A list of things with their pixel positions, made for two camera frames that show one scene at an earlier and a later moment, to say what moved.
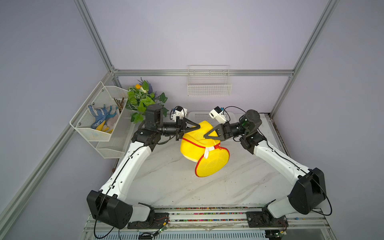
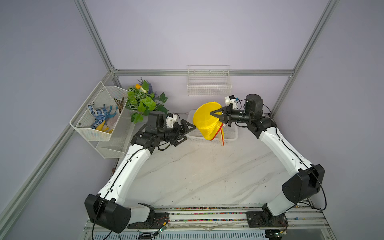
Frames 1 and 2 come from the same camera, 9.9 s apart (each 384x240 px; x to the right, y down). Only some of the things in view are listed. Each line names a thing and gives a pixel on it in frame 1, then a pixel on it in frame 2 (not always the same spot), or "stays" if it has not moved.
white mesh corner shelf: x=105 y=120 stays
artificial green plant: x=141 y=95 stays
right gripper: x=223 y=132 → x=224 y=119
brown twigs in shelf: x=120 y=104 stays
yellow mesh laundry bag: x=210 y=157 → x=209 y=125
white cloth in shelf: x=110 y=122 stays
